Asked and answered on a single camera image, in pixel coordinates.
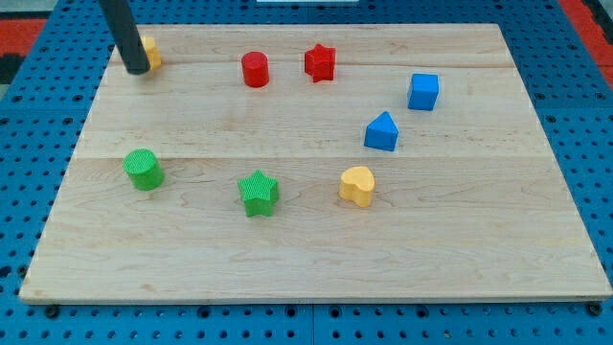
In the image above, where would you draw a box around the yellow heart block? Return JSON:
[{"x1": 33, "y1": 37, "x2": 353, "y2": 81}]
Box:
[{"x1": 338, "y1": 166, "x2": 375, "y2": 207}]

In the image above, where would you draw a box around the yellow hexagon block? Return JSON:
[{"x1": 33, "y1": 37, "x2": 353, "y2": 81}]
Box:
[{"x1": 141, "y1": 35, "x2": 162, "y2": 70}]

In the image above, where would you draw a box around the light wooden board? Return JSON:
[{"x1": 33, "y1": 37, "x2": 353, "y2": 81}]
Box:
[{"x1": 20, "y1": 24, "x2": 612, "y2": 305}]

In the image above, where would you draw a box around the green star block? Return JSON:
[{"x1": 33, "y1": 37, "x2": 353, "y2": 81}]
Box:
[{"x1": 238, "y1": 170, "x2": 280, "y2": 218}]

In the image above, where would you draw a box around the blue triangular prism block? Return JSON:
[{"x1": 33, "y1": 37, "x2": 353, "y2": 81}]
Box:
[{"x1": 363, "y1": 111, "x2": 399, "y2": 151}]

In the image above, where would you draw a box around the red star block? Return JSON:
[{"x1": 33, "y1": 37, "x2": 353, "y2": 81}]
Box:
[{"x1": 304, "y1": 44, "x2": 336, "y2": 83}]

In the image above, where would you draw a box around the red cylinder block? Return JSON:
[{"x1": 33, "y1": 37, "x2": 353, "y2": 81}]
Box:
[{"x1": 241, "y1": 51, "x2": 269, "y2": 87}]

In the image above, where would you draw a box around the blue cube block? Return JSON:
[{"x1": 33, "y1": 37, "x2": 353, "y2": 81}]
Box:
[{"x1": 407, "y1": 74, "x2": 440, "y2": 111}]

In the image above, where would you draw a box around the green cylinder block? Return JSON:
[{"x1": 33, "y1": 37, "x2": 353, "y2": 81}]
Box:
[{"x1": 123, "y1": 149, "x2": 165, "y2": 191}]

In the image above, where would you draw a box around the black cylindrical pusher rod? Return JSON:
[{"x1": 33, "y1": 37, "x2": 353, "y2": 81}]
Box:
[{"x1": 98, "y1": 0, "x2": 150, "y2": 75}]

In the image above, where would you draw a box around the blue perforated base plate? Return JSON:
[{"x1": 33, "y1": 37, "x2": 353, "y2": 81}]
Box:
[{"x1": 1, "y1": 0, "x2": 612, "y2": 344}]

